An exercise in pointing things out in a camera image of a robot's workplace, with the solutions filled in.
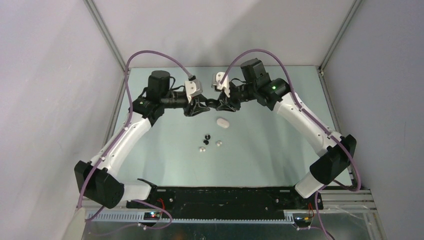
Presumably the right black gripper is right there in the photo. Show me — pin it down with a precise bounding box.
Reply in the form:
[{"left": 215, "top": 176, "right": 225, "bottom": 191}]
[{"left": 216, "top": 82, "right": 257, "bottom": 113}]

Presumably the black earbud charging case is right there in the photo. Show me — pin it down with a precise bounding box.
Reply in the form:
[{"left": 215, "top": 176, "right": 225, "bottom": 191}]
[{"left": 205, "top": 98, "right": 220, "bottom": 109}]

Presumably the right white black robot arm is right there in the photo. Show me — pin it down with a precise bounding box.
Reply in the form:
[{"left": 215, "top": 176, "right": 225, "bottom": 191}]
[{"left": 209, "top": 58, "right": 357, "bottom": 209}]

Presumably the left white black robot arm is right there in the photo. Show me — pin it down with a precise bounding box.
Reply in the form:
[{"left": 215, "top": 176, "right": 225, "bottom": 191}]
[{"left": 74, "top": 70, "right": 209, "bottom": 209}]

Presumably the white earbud charging case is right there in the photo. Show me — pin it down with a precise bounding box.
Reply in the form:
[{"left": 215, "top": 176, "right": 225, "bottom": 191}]
[{"left": 216, "top": 117, "right": 230, "bottom": 129}]

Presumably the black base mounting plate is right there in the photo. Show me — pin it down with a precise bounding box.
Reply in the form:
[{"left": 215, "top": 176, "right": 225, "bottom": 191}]
[{"left": 146, "top": 186, "right": 324, "bottom": 221}]

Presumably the left controller board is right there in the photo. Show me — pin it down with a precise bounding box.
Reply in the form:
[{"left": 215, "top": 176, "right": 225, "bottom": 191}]
[{"left": 143, "top": 211, "right": 162, "bottom": 222}]

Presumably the controller board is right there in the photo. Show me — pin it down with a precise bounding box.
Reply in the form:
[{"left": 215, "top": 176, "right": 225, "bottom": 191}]
[
  {"left": 143, "top": 211, "right": 162, "bottom": 222},
  {"left": 293, "top": 216, "right": 314, "bottom": 229}
]

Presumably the right controller board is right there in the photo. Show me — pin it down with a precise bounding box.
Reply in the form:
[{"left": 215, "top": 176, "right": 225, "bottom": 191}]
[{"left": 293, "top": 216, "right": 314, "bottom": 229}]

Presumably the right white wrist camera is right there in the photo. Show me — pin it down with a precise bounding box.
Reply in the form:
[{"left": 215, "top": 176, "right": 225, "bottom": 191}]
[{"left": 211, "top": 72, "right": 230, "bottom": 98}]

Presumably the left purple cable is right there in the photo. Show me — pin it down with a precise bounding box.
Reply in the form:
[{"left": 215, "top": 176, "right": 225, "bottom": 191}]
[{"left": 78, "top": 50, "right": 194, "bottom": 231}]

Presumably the purple cable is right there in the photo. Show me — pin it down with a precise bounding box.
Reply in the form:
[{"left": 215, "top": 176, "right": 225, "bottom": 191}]
[
  {"left": 220, "top": 48, "right": 362, "bottom": 240},
  {"left": 78, "top": 50, "right": 194, "bottom": 231}
]

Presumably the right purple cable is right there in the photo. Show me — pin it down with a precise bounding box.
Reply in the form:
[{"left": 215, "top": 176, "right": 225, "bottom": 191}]
[{"left": 220, "top": 48, "right": 362, "bottom": 240}]

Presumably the aluminium frame rail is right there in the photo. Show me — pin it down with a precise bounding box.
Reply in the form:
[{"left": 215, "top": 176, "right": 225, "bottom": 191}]
[{"left": 83, "top": 187, "right": 377, "bottom": 224}]

